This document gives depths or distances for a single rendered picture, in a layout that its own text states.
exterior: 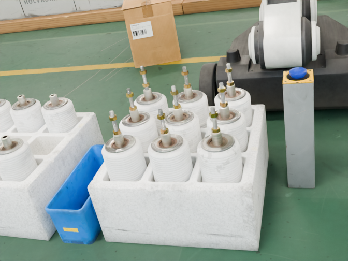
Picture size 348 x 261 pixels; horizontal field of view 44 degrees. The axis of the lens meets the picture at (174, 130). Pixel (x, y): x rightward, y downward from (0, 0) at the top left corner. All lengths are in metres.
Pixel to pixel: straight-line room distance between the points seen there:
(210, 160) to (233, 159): 0.05
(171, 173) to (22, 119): 0.59
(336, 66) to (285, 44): 0.23
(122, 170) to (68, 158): 0.29
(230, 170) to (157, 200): 0.18
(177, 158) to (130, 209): 0.18
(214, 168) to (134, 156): 0.19
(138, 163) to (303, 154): 0.42
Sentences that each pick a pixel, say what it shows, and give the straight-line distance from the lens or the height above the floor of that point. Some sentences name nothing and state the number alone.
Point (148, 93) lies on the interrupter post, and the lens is 1.20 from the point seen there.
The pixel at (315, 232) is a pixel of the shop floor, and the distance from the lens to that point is 1.08.
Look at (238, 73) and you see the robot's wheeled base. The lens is 1.44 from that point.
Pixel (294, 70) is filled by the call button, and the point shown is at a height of 0.33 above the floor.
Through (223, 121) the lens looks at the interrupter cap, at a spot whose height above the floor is 0.25.
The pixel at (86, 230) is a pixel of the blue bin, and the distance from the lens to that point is 1.12.
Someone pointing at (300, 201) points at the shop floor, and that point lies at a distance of 1.16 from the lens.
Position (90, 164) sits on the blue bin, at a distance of 1.31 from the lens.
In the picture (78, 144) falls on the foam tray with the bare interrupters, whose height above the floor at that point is 0.14.
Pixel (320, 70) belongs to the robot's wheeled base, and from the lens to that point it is 1.42.
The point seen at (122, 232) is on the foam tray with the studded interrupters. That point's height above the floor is 0.04.
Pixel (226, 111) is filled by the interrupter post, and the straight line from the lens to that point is 1.03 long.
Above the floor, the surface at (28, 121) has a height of 0.21.
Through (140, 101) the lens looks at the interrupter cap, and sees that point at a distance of 1.20.
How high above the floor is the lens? 0.75
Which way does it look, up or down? 29 degrees down
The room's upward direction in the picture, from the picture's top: 11 degrees counter-clockwise
